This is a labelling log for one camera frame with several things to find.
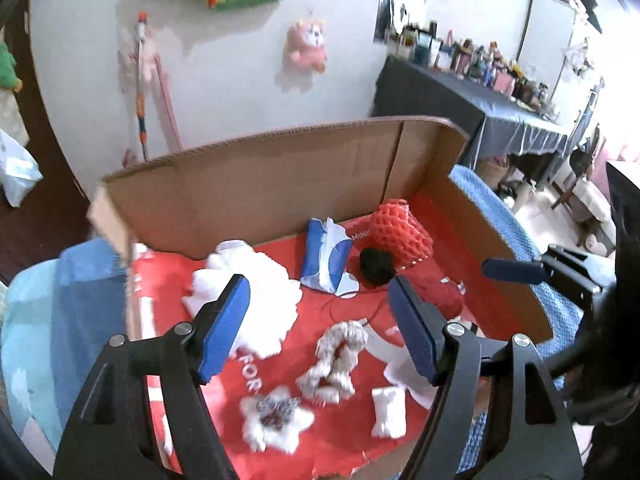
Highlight blue soft cloth pouch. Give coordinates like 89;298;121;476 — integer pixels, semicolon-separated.
300;218;360;299

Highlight light blue patterned bedding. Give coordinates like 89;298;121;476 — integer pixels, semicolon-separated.
1;259;62;452

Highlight small white soft pad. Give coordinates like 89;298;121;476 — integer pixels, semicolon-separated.
371;386;407;439

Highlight orange-red mesh bath pouf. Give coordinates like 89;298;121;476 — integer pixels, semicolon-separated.
369;200;434;269

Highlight red knitted yarn item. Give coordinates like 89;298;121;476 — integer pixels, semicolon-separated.
401;268;465;321

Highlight green plush toy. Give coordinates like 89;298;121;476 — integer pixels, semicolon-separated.
0;42;23;92

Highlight cardboard box red lining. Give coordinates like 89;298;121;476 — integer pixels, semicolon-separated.
86;115;556;480

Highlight black knitted soft item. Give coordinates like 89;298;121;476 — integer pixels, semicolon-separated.
359;247;396;287

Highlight white fluffy star plush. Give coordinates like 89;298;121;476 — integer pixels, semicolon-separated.
240;386;314;455

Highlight white plastic bag on door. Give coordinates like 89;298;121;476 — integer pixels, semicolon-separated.
1;131;43;208

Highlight floral white scrunchie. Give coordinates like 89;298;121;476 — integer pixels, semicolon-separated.
295;321;369;405

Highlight wall mirror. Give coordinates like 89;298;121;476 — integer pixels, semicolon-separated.
373;0;413;44

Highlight white mesh bath pouf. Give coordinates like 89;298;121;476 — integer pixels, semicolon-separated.
182;240;303;360

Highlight white wardrobe cabinet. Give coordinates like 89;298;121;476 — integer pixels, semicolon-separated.
518;0;602;117

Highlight orange white stick on wall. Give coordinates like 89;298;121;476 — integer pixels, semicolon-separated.
136;12;149;162

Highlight table with dark cloth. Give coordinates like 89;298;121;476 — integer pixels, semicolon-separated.
372;55;570;169

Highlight blue knitted blanket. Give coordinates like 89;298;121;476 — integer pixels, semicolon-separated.
49;162;586;480

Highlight pink plush toy on wall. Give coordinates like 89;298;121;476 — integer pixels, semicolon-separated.
286;18;328;74

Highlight cosmetics bottles on table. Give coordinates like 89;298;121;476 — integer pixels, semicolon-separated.
387;24;551;119

